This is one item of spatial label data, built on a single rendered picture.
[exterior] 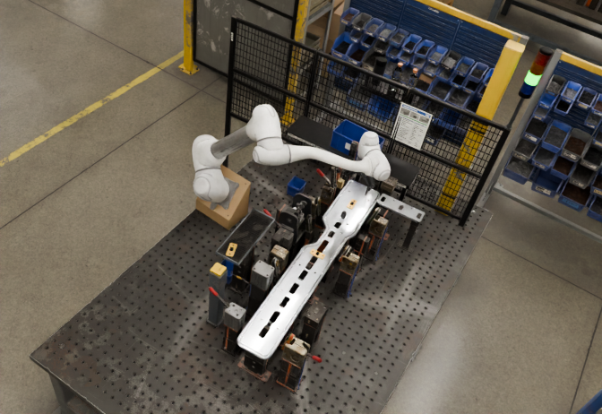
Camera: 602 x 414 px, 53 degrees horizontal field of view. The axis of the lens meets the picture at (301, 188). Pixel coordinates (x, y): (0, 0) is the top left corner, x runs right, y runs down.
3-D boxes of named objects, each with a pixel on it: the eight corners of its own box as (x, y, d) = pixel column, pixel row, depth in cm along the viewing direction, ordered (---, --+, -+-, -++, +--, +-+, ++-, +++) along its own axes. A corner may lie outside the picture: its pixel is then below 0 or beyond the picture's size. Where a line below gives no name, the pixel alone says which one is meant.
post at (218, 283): (217, 327, 325) (220, 280, 294) (205, 321, 327) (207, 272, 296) (225, 317, 330) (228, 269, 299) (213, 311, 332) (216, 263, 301)
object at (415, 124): (420, 151, 384) (434, 114, 362) (388, 138, 389) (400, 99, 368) (421, 150, 385) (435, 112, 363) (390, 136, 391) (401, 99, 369)
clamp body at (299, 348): (296, 396, 304) (306, 360, 278) (271, 382, 307) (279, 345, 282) (306, 380, 311) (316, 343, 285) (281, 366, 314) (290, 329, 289)
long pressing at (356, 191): (271, 365, 282) (271, 363, 281) (231, 342, 288) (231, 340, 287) (382, 194, 374) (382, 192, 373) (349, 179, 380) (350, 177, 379)
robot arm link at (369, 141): (353, 150, 337) (362, 166, 328) (358, 128, 326) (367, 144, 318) (370, 148, 340) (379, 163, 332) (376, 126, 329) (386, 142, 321)
